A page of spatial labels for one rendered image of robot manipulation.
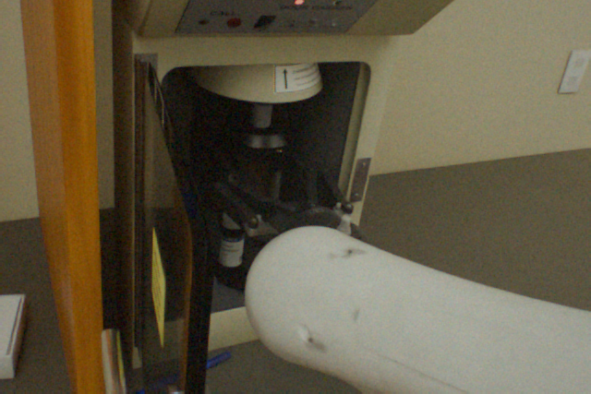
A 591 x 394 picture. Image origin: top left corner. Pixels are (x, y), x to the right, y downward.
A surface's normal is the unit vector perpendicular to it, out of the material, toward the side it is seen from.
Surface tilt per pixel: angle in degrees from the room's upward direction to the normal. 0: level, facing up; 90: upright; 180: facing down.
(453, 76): 90
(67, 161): 90
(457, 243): 0
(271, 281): 55
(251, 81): 66
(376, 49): 90
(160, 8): 135
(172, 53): 90
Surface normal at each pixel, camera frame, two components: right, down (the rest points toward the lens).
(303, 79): 0.76, 0.03
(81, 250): 0.43, 0.50
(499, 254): 0.14, -0.86
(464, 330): -0.56, -0.57
